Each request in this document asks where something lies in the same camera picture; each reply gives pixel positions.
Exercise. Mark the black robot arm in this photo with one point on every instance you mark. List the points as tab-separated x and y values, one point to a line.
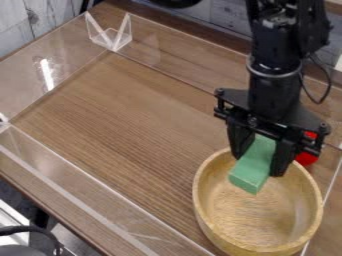
290	30

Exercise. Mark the wooden bowl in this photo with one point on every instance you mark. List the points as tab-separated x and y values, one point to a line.
264	224

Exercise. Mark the red plush strawberry toy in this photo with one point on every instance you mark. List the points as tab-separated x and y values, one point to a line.
303	158

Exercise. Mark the clear acrylic front wall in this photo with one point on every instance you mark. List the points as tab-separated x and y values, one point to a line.
117	227

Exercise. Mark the green rectangular block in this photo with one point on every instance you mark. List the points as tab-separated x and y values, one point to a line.
251	169

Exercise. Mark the clear acrylic corner bracket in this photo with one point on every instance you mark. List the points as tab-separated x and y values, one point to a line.
109	38

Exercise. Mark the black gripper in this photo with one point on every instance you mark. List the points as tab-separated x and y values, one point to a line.
267	110

